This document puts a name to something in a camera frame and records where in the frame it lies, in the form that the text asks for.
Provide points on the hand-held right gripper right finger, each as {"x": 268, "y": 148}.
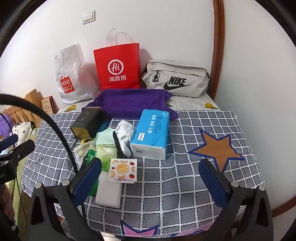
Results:
{"x": 214, "y": 179}

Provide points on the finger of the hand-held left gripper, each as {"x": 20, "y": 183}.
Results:
{"x": 9, "y": 141}
{"x": 22, "y": 150}

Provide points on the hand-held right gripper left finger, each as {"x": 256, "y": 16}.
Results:
{"x": 90, "y": 175}

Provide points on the green packet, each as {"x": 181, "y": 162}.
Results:
{"x": 91, "y": 155}

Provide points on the white sponge block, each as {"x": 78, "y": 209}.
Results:
{"x": 108, "y": 192}

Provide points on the mint green cloth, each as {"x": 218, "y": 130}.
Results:
{"x": 104, "y": 136}

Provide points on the white sock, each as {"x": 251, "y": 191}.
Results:
{"x": 123, "y": 128}

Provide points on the purple plush toy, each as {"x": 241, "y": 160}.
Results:
{"x": 4, "y": 125}

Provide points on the white spotted cloth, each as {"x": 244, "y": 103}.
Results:
{"x": 23, "y": 129}

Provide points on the pale green wet wipes pack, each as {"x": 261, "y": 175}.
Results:
{"x": 105, "y": 154}

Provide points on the orange fruit print sachet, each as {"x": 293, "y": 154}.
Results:
{"x": 122, "y": 170}

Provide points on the grey checked tablecloth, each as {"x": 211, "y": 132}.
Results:
{"x": 185, "y": 197}

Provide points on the yellow mesh pouch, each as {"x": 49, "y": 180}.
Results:
{"x": 87, "y": 140}

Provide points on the pale yellow bedsheet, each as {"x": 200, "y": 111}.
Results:
{"x": 19, "y": 208}

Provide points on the brown patterned box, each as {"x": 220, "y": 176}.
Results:
{"x": 47, "y": 105}

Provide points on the dark rectangular tin box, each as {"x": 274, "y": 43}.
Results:
{"x": 85, "y": 121}

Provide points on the blue tissue pack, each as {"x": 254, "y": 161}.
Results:
{"x": 150, "y": 134}

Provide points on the brown wooden baseboard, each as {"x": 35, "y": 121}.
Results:
{"x": 284, "y": 207}

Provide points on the purple towel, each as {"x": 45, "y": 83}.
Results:
{"x": 129, "y": 102}

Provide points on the white plastic shopping bag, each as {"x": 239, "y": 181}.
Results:
{"x": 74, "y": 67}

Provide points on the grey waist bag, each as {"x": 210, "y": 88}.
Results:
{"x": 189, "y": 71}

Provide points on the red paper bag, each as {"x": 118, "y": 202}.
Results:
{"x": 115, "y": 55}

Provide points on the brown wooden door frame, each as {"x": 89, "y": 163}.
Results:
{"x": 218, "y": 46}

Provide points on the white wall switch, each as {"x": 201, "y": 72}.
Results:
{"x": 88, "y": 17}

